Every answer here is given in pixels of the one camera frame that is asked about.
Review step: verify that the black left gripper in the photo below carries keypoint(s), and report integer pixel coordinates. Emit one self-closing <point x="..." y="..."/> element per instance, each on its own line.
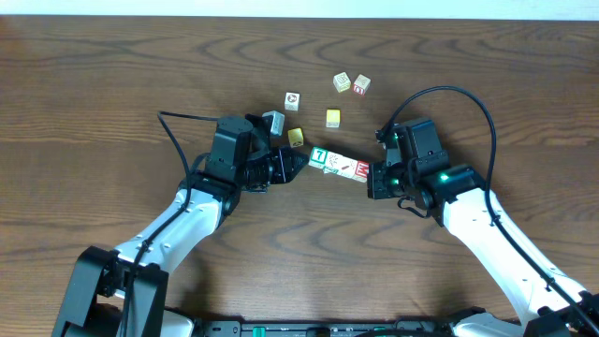
<point x="282" y="165"/>

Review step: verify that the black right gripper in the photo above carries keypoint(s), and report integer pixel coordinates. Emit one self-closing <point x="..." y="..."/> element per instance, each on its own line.
<point x="376" y="188"/>

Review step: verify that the green number 7 block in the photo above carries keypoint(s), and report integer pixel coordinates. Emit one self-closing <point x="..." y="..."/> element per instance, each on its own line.
<point x="318" y="158"/>

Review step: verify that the red letter M block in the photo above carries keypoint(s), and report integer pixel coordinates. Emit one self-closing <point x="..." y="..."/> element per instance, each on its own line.
<point x="361" y="172"/>

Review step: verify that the white hammer block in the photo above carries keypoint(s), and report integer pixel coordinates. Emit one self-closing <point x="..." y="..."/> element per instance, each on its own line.
<point x="347" y="167"/>

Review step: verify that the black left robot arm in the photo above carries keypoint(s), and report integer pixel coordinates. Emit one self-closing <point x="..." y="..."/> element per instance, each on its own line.
<point x="122" y="291"/>

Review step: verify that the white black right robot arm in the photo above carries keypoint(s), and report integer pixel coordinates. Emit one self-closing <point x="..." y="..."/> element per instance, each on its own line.
<point x="547" y="302"/>

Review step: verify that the yellow block left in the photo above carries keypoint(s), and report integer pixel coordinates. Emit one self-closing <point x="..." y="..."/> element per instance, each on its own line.
<point x="295" y="137"/>

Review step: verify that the yellow block centre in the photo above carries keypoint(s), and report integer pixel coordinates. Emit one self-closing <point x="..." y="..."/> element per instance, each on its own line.
<point x="333" y="118"/>

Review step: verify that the white block with dark circle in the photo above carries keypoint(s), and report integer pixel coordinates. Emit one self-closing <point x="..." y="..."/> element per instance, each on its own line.
<point x="292" y="101"/>

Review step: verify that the red edged letter block far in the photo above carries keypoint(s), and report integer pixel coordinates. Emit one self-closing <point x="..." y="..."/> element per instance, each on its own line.
<point x="361" y="84"/>

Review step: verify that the yellow edged block far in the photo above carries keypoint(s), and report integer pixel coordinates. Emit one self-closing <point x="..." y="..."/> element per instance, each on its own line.
<point x="341" y="82"/>

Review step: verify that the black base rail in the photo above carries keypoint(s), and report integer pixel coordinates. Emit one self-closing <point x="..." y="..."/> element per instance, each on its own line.
<point x="231" y="328"/>

